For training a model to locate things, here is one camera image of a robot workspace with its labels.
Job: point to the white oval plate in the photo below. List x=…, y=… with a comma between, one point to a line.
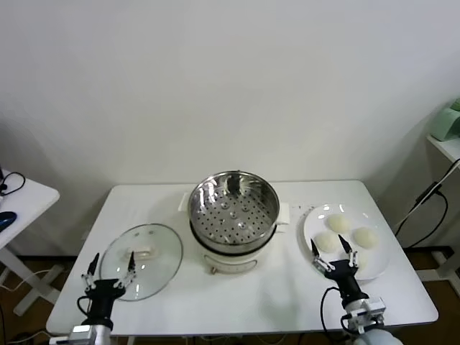
x=377, y=219

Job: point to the perforated steel steamer basket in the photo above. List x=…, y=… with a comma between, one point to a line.
x=215, y=223

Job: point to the blue computer mouse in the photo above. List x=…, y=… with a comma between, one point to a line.
x=6, y=217

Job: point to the cream electric pot base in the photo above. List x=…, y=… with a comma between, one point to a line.
x=230, y=260

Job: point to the white side desk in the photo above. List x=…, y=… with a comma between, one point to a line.
x=449, y=147

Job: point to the white side table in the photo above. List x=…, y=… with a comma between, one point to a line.
x=32, y=201

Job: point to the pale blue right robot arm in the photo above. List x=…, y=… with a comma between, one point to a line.
x=373, y=336

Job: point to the mint green appliance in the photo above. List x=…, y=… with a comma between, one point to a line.
x=445, y=124

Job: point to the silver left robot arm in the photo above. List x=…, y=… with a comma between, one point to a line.
x=93, y=334

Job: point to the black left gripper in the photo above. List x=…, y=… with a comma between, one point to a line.
x=102, y=298

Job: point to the glass pot lid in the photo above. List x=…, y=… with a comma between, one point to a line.
x=158, y=248

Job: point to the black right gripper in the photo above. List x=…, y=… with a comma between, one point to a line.
x=343, y=278

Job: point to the white steamed baozi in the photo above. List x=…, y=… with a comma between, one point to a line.
x=338, y=223
x=326, y=241
x=363, y=261
x=366, y=237

